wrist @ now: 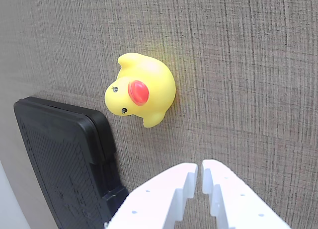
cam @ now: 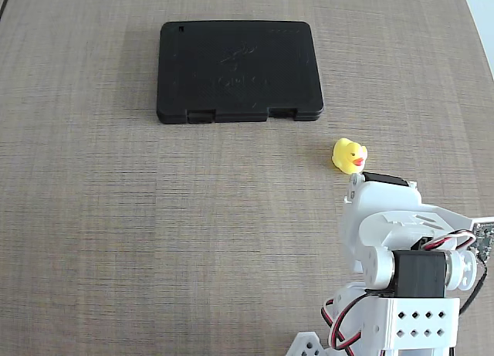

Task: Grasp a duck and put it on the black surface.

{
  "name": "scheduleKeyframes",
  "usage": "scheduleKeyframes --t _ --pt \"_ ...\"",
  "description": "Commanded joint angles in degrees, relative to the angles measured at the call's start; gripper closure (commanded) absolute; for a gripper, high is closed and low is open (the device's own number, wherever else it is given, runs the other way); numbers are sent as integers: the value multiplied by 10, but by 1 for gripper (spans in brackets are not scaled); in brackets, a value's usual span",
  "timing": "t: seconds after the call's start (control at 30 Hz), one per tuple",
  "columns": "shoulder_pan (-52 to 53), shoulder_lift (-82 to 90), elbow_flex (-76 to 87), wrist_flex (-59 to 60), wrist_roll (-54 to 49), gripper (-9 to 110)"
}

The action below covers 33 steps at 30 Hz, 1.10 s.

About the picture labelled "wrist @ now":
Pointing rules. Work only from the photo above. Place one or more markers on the yellow rubber duck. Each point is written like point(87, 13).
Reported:
point(140, 90)

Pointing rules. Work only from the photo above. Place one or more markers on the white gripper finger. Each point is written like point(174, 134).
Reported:
point(154, 201)
point(238, 201)

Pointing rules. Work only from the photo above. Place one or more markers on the black ribbed plastic tray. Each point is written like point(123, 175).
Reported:
point(62, 164)

